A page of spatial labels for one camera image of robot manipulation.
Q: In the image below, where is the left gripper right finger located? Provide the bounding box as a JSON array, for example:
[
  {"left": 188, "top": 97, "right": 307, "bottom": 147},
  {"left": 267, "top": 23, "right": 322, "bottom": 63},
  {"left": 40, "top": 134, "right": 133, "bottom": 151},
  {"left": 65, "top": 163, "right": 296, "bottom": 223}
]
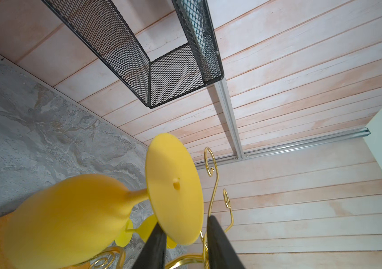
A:
[{"left": 207, "top": 216, "right": 245, "bottom": 269}]

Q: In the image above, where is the aluminium frame rail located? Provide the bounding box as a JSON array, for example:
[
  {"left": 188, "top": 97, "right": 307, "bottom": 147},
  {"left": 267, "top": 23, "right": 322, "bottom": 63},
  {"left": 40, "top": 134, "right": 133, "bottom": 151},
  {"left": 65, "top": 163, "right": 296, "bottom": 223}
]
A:
[{"left": 180, "top": 72, "right": 382, "bottom": 162}]

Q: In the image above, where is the amber yellow wine glass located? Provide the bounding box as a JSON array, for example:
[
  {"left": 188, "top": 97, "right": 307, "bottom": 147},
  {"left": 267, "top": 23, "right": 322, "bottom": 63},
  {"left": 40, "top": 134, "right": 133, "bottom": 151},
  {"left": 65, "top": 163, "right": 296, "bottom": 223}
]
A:
[{"left": 4, "top": 133, "right": 204, "bottom": 269}]

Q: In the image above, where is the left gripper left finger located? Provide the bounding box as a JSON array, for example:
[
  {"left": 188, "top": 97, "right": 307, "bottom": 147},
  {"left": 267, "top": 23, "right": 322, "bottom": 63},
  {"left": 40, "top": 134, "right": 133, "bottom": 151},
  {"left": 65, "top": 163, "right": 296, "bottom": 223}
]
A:
[{"left": 132, "top": 222, "right": 167, "bottom": 269}]

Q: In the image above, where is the black mesh wall basket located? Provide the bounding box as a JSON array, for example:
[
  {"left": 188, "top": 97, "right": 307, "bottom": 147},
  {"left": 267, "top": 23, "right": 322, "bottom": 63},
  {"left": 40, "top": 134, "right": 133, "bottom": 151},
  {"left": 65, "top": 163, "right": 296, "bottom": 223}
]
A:
[{"left": 44, "top": 1, "right": 224, "bottom": 109}]

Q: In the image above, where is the gold wire wine glass rack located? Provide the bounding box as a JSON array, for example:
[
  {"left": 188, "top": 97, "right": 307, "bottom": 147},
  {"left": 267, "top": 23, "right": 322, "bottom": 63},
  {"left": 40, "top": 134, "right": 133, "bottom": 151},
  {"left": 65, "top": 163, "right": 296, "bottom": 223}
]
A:
[{"left": 0, "top": 201, "right": 213, "bottom": 269}]

